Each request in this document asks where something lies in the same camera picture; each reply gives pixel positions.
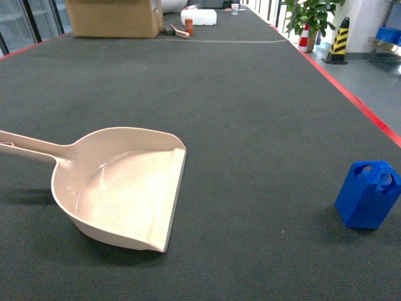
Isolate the steel roller shelf rack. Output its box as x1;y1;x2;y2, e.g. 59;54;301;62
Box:
368;1;400;63

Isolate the blue hexagonal plastic part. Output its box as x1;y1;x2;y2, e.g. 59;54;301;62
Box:
335;161;400;229

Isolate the orange can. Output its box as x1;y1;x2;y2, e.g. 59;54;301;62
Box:
185;18;194;36

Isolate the wooden handled brush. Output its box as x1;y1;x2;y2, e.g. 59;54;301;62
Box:
164;24;190;38

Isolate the white foam block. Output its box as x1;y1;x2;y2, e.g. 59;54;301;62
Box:
180;9;217;26

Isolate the red white traffic cone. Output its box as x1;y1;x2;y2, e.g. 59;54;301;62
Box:
298;24;310;53

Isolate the cardboard box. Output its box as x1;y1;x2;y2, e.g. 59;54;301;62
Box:
65;0;163;38

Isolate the white paper cup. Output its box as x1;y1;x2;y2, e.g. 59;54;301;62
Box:
231;3;239;16

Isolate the beige plastic dustpan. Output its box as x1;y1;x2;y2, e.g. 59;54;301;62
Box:
1;127;187;252

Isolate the potted green plant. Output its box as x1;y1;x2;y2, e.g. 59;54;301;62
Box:
280;0;345;53

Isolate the yellow black traffic cone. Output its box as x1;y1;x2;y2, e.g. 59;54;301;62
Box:
321;17;350;65

